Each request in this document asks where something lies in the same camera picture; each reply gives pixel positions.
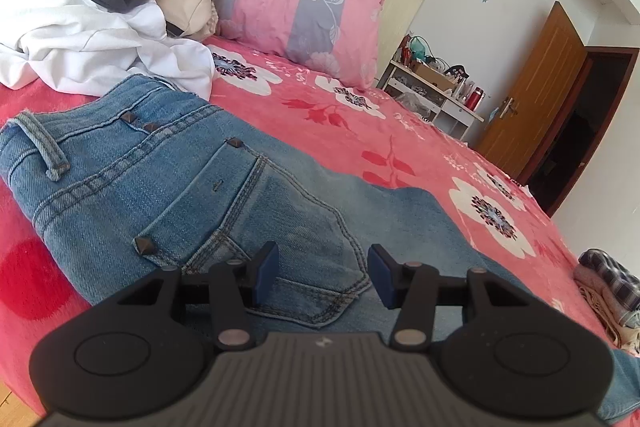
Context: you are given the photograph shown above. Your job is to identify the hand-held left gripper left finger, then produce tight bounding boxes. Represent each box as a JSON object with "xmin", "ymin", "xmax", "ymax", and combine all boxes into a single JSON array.
[{"xmin": 116, "ymin": 241, "xmax": 280, "ymax": 352}]

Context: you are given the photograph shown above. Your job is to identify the cardboard box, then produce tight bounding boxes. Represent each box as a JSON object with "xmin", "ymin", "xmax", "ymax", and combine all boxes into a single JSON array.
[{"xmin": 410, "ymin": 61, "xmax": 458, "ymax": 90}]

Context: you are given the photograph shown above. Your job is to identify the wooden door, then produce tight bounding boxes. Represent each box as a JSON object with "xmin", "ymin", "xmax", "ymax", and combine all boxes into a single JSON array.
[{"xmin": 472, "ymin": 1, "xmax": 594, "ymax": 186}]

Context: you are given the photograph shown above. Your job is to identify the teal bag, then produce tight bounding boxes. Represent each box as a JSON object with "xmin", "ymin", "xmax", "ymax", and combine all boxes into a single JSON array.
[{"xmin": 410, "ymin": 36, "xmax": 432, "ymax": 62}]

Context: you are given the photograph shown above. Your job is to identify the clear plastic bag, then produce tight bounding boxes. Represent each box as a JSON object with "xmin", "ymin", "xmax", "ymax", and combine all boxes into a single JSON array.
[{"xmin": 395, "ymin": 89, "xmax": 434, "ymax": 118}]

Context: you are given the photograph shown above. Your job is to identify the blue denim jeans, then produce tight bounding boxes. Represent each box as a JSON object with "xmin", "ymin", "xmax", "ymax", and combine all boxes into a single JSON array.
[{"xmin": 0, "ymin": 74, "xmax": 640, "ymax": 425}]

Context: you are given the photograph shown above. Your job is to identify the white desk shelf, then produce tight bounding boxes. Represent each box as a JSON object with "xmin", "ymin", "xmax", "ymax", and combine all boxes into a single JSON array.
[{"xmin": 376, "ymin": 59, "xmax": 485, "ymax": 142}]

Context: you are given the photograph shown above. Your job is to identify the red floral blanket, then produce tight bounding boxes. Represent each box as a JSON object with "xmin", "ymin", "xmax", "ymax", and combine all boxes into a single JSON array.
[{"xmin": 0, "ymin": 34, "xmax": 619, "ymax": 413}]

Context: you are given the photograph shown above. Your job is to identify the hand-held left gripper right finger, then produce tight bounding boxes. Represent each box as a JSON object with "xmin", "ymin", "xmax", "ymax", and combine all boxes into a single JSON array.
[{"xmin": 368, "ymin": 243, "xmax": 528, "ymax": 352}]

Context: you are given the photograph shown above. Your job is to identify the white garment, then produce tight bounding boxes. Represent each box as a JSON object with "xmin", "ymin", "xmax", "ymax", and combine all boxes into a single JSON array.
[{"xmin": 0, "ymin": 0, "xmax": 218, "ymax": 100}]

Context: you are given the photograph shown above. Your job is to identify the stack of folded clothes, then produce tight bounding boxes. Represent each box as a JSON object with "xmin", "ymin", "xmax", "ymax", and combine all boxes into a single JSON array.
[{"xmin": 572, "ymin": 267, "xmax": 640, "ymax": 354}]

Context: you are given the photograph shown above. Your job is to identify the beige garment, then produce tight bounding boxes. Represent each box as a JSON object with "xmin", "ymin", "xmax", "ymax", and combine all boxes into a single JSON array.
[{"xmin": 155, "ymin": 0, "xmax": 221, "ymax": 42}]

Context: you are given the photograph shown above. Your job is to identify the brown door frame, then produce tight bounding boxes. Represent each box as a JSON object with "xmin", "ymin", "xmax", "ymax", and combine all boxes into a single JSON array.
[{"xmin": 522, "ymin": 46, "xmax": 640, "ymax": 218}]

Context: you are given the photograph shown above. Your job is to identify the folded plaid shirt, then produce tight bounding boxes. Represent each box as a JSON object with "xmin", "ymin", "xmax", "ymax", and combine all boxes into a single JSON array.
[{"xmin": 579, "ymin": 248, "xmax": 640, "ymax": 314}]

